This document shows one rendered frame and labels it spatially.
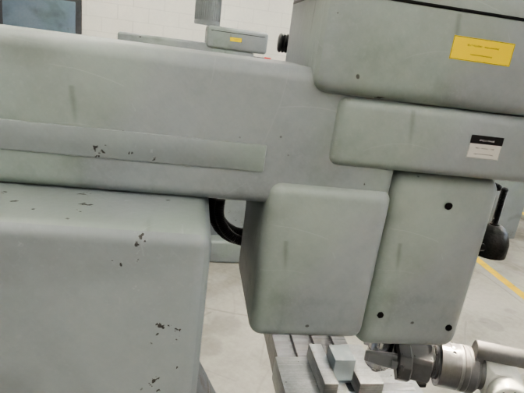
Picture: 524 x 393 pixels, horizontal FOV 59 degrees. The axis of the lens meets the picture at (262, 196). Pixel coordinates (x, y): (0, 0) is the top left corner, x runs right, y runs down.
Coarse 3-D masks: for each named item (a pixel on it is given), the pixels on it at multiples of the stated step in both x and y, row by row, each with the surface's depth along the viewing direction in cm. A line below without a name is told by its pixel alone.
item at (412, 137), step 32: (352, 128) 64; (384, 128) 64; (416, 128) 65; (448, 128) 66; (480, 128) 66; (512, 128) 67; (352, 160) 65; (384, 160) 66; (416, 160) 67; (448, 160) 67; (480, 160) 68; (512, 160) 69
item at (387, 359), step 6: (366, 354) 89; (372, 354) 89; (378, 354) 89; (384, 354) 88; (390, 354) 88; (396, 354) 88; (366, 360) 89; (372, 360) 89; (378, 360) 89; (384, 360) 89; (390, 360) 88; (396, 360) 88; (384, 366) 89; (390, 366) 89; (396, 366) 88
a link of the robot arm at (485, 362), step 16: (480, 352) 85; (496, 352) 85; (512, 352) 85; (480, 368) 86; (496, 368) 86; (512, 368) 86; (464, 384) 86; (480, 384) 86; (496, 384) 84; (512, 384) 82
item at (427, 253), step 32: (416, 192) 70; (448, 192) 71; (480, 192) 72; (384, 224) 73; (416, 224) 72; (448, 224) 73; (480, 224) 74; (384, 256) 74; (416, 256) 74; (448, 256) 75; (384, 288) 75; (416, 288) 76; (448, 288) 77; (384, 320) 78; (416, 320) 78; (448, 320) 79
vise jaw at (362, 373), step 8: (344, 344) 121; (352, 352) 118; (360, 352) 118; (360, 360) 115; (360, 368) 112; (368, 368) 112; (352, 376) 111; (360, 376) 109; (368, 376) 110; (376, 376) 110; (352, 384) 111; (360, 384) 107; (368, 384) 107; (376, 384) 107; (360, 392) 108; (368, 392) 108; (376, 392) 108
